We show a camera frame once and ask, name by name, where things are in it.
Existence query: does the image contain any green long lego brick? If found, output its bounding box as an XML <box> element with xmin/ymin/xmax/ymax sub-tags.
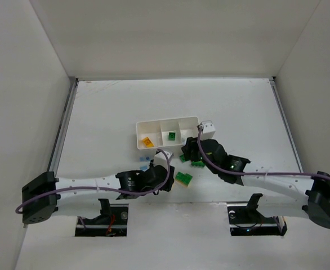
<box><xmin>179</xmin><ymin>155</ymin><xmax>186</xmax><ymax>163</ymax></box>

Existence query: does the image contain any small green lego brick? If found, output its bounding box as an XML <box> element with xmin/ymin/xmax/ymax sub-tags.
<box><xmin>168</xmin><ymin>132</ymin><xmax>176</xmax><ymax>141</ymax></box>

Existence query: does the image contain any yellow sloped lego brick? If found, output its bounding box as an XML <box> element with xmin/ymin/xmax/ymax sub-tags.
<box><xmin>142</xmin><ymin>137</ymin><xmax>154</xmax><ymax>148</ymax></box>

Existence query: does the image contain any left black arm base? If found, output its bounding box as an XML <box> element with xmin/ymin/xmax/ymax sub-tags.
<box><xmin>75</xmin><ymin>199</ymin><xmax>129</xmax><ymax>237</ymax></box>

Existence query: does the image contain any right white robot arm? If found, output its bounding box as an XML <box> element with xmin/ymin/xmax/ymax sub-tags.
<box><xmin>181</xmin><ymin>137</ymin><xmax>330</xmax><ymax>229</ymax></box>

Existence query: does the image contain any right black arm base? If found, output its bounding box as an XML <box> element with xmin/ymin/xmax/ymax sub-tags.
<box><xmin>227</xmin><ymin>193</ymin><xmax>287</xmax><ymax>236</ymax></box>

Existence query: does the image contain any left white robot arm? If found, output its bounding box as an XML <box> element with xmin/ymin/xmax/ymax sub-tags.
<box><xmin>15</xmin><ymin>165</ymin><xmax>175</xmax><ymax>224</ymax></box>

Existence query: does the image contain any orange flower green lego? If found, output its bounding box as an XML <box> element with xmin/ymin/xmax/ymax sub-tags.
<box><xmin>190</xmin><ymin>161</ymin><xmax>206</xmax><ymax>168</ymax></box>

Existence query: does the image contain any white three-compartment bin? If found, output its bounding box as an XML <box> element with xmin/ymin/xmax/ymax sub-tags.
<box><xmin>135</xmin><ymin>116</ymin><xmax>199</xmax><ymax>150</ymax></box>

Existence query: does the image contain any green yellow stacked lego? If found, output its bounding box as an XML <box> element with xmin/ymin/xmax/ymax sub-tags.
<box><xmin>175</xmin><ymin>172</ymin><xmax>193</xmax><ymax>187</ymax></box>

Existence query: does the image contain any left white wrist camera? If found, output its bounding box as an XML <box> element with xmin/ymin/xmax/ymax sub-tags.
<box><xmin>153</xmin><ymin>151</ymin><xmax>173</xmax><ymax>169</ymax></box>

